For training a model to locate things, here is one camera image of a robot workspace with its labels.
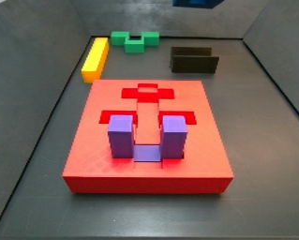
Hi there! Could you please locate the yellow long block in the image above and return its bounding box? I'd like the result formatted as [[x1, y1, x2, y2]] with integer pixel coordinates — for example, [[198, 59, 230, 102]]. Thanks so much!
[[82, 37, 110, 83]]

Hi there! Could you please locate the blue U-shaped block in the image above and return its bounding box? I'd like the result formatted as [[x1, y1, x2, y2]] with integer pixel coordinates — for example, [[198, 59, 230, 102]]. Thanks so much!
[[173, 0, 225, 9]]

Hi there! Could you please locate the black angled fixture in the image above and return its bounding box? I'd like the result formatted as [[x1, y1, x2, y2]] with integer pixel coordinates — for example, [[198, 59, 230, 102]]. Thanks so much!
[[170, 47, 220, 74]]

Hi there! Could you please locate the purple U-shaped block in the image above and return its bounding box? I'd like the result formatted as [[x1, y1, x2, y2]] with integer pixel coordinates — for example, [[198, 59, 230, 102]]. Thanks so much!
[[109, 115, 189, 162]]

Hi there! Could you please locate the green stepped block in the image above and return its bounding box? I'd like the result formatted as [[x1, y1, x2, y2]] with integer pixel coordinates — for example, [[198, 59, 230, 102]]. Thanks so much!
[[110, 31, 161, 53]]

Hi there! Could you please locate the red base block with slots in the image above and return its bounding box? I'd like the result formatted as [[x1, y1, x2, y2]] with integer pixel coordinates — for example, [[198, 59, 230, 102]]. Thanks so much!
[[63, 80, 234, 194]]

